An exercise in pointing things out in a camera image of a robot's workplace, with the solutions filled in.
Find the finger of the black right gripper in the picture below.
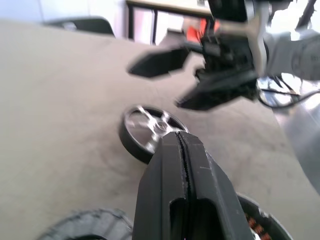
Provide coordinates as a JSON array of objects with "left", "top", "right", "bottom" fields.
[
  {"left": 174, "top": 72, "right": 260, "bottom": 111},
  {"left": 127, "top": 46, "right": 192, "bottom": 81}
]

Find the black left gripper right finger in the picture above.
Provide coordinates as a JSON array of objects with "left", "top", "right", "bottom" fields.
[{"left": 179, "top": 131, "right": 249, "bottom": 240}]

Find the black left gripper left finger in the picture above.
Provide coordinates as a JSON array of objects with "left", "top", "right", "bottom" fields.
[{"left": 131, "top": 131, "right": 188, "bottom": 240}]

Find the silver spoked rotor black rim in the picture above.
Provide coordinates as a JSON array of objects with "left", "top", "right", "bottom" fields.
[{"left": 119, "top": 105, "right": 190, "bottom": 165}]

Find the orange tray with parts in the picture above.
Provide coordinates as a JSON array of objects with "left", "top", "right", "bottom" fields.
[{"left": 186, "top": 19, "right": 221, "bottom": 43}]

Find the black framed glass cabinet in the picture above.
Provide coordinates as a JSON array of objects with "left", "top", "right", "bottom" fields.
[{"left": 126, "top": 0, "right": 213, "bottom": 46}]

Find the black folding chair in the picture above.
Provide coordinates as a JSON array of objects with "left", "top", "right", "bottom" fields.
[{"left": 43, "top": 16, "right": 116, "bottom": 38}]

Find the silver robot torso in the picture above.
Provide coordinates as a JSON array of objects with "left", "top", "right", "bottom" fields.
[{"left": 281, "top": 98, "right": 320, "bottom": 196}]

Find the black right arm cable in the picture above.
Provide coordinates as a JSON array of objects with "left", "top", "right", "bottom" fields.
[{"left": 257, "top": 77, "right": 305, "bottom": 108}]

